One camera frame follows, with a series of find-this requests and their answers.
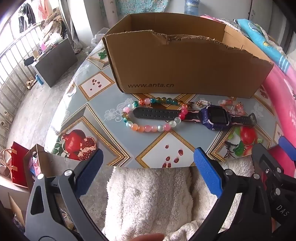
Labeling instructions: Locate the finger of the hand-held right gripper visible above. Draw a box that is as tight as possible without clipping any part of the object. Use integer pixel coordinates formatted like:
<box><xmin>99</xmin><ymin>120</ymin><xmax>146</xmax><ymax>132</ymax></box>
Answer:
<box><xmin>278</xmin><ymin>136</ymin><xmax>296</xmax><ymax>163</ymax></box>
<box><xmin>251</xmin><ymin>143</ymin><xmax>281</xmax><ymax>186</ymax></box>

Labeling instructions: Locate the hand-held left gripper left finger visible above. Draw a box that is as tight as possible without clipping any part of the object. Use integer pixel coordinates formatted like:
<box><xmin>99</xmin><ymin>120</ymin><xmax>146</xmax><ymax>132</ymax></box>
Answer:
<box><xmin>25</xmin><ymin>148</ymin><xmax>109</xmax><ymax>241</ymax></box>

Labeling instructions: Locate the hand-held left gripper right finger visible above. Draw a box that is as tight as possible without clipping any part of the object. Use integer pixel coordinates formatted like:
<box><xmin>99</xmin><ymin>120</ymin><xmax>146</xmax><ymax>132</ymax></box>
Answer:
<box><xmin>187</xmin><ymin>147</ymin><xmax>272</xmax><ymax>241</ymax></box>

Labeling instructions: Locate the pink bead bracelet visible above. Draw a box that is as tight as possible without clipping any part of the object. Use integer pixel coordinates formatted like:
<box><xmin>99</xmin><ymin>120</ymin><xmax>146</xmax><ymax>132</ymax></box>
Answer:
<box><xmin>218</xmin><ymin>99</ymin><xmax>245</xmax><ymax>116</ymax></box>

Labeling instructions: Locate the purple smartwatch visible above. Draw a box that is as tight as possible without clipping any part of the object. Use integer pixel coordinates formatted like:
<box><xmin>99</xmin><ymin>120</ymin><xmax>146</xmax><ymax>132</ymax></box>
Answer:
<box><xmin>132</xmin><ymin>105</ymin><xmax>257</xmax><ymax>131</ymax></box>

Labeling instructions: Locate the multicolour bead bracelet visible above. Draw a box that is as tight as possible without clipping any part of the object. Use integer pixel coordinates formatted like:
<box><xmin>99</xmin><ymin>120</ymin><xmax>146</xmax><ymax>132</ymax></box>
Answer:
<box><xmin>121</xmin><ymin>97</ymin><xmax>190</xmax><ymax>133</ymax></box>

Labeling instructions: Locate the brown cardboard box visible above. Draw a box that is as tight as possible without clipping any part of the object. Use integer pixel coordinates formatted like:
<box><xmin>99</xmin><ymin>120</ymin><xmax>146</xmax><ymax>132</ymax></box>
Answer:
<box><xmin>102</xmin><ymin>13</ymin><xmax>274</xmax><ymax>99</ymax></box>

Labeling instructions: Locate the person's left hand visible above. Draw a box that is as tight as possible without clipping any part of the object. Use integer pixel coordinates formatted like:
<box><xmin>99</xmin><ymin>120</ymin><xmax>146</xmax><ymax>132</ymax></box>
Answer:
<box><xmin>133</xmin><ymin>233</ymin><xmax>165</xmax><ymax>241</ymax></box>

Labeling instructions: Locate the brown paper bag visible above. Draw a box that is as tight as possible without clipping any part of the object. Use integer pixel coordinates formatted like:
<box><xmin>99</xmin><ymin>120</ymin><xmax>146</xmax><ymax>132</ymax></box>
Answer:
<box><xmin>23</xmin><ymin>144</ymin><xmax>77</xmax><ymax>193</ymax></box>

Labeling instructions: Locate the red gift bag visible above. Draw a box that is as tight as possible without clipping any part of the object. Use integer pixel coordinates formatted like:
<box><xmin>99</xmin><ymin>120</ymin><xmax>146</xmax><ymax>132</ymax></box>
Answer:
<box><xmin>0</xmin><ymin>141</ymin><xmax>31</xmax><ymax>188</ymax></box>

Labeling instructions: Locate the blue printed quilt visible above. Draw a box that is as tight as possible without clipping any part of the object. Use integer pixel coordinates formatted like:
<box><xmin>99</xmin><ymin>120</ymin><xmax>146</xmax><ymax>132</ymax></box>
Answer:
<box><xmin>236</xmin><ymin>19</ymin><xmax>293</xmax><ymax>72</ymax></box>

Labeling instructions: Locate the grey cabinet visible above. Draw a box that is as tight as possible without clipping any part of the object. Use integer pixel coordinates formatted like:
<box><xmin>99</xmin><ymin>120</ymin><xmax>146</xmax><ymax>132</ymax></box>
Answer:
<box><xmin>31</xmin><ymin>38</ymin><xmax>78</xmax><ymax>88</ymax></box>

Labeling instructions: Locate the white plastic bag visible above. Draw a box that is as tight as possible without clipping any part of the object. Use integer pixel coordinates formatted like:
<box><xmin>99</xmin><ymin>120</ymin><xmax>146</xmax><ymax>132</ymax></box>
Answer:
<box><xmin>91</xmin><ymin>28</ymin><xmax>109</xmax><ymax>44</ymax></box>

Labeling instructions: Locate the metal window railing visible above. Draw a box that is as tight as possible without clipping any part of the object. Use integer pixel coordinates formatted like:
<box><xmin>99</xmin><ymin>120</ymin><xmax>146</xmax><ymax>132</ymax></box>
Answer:
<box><xmin>0</xmin><ymin>23</ymin><xmax>42</xmax><ymax>149</ymax></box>

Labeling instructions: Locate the pile of clothes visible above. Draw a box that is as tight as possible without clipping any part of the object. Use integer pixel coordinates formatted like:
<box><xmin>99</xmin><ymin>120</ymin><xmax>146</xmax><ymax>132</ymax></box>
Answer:
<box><xmin>42</xmin><ymin>9</ymin><xmax>70</xmax><ymax>37</ymax></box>

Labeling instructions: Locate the blue water bottle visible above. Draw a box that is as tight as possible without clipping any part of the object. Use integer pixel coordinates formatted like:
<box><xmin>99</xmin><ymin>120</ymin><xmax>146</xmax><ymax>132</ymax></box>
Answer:
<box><xmin>184</xmin><ymin>0</ymin><xmax>200</xmax><ymax>16</ymax></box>

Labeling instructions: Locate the pale paper roll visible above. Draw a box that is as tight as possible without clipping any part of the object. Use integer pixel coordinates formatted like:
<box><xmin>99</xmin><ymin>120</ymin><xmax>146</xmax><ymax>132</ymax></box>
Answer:
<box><xmin>103</xmin><ymin>0</ymin><xmax>118</xmax><ymax>16</ymax></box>

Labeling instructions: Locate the dark hanging jacket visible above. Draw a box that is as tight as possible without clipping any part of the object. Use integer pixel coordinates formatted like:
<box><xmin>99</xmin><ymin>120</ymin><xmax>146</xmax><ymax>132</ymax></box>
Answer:
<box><xmin>18</xmin><ymin>2</ymin><xmax>36</xmax><ymax>33</ymax></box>

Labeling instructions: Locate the teal floral cloth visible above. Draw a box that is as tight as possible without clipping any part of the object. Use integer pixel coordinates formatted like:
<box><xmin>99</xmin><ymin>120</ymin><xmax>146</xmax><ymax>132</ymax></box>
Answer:
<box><xmin>99</xmin><ymin>0</ymin><xmax>173</xmax><ymax>15</ymax></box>

